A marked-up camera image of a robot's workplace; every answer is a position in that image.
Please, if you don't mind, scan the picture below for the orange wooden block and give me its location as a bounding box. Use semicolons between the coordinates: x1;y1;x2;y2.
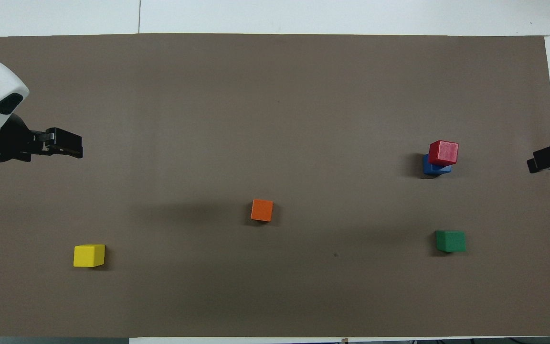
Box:
250;198;275;223

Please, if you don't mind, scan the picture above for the blue wooden block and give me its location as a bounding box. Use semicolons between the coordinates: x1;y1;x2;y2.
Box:
422;153;453;177

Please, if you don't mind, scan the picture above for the yellow wooden block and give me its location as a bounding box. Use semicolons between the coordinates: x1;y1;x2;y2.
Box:
73;244;106;269

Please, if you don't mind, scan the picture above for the red wooden block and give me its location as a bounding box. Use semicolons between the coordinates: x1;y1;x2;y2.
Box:
429;140;460;167

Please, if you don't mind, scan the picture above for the green wooden block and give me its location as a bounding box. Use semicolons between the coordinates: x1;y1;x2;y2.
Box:
435;230;467;253

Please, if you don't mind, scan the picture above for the brown paper table mat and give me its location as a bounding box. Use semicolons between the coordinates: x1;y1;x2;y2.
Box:
0;33;550;338

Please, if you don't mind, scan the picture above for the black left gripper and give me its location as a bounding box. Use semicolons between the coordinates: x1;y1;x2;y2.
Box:
0;115;84;163

